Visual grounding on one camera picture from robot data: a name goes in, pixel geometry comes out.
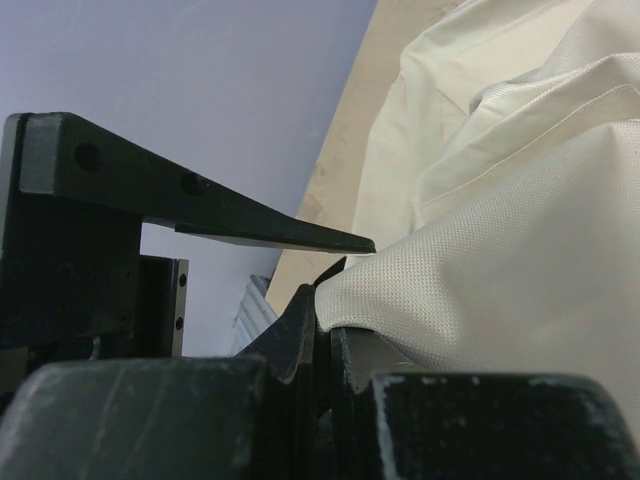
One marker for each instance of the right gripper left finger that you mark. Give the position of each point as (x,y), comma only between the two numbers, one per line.
(251,416)

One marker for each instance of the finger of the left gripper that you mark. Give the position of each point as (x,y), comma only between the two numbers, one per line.
(68,157)

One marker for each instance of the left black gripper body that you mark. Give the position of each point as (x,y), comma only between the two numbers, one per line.
(74,283)

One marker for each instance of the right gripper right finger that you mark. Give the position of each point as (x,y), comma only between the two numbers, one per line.
(393,419)

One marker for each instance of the beige canvas backpack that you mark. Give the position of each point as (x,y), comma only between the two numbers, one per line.
(529,255)

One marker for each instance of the aluminium frame rail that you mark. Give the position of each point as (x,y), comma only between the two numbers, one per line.
(254,315)

